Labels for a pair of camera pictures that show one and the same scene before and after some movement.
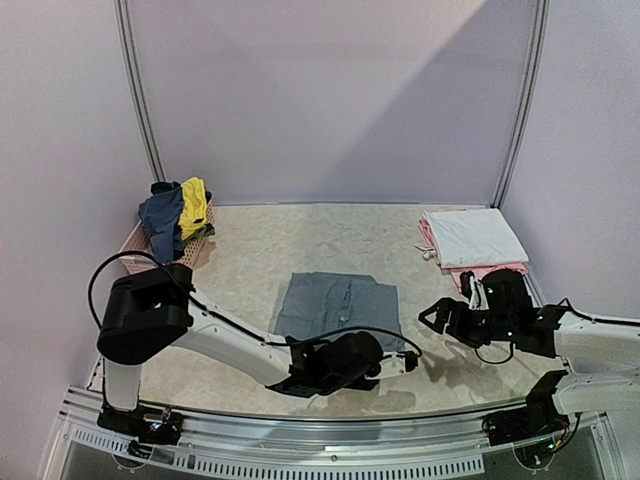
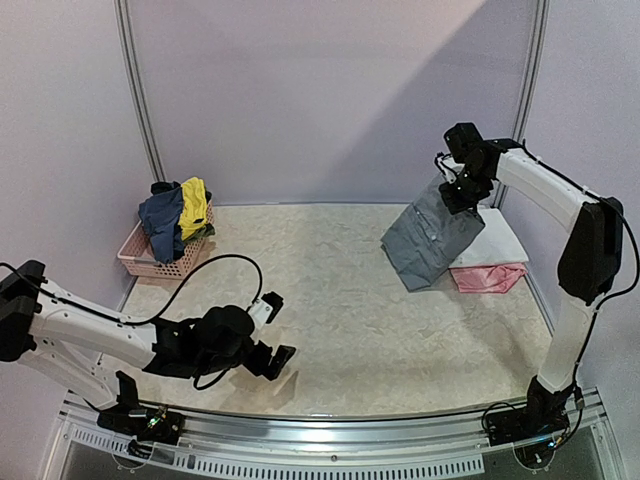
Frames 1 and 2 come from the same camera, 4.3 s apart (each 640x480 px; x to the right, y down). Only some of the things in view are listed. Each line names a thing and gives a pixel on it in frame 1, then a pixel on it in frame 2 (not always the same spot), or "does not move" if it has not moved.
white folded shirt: [472, 237] does not move
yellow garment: [194, 206] does not move
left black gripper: [368, 388] to [259, 367]
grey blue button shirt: [315, 302] to [429, 237]
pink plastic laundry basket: [137, 253] does not move
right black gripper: [463, 324] to [460, 201]
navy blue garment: [161, 214] does not move
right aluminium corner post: [518, 143] does not move
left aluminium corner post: [124, 31] does not move
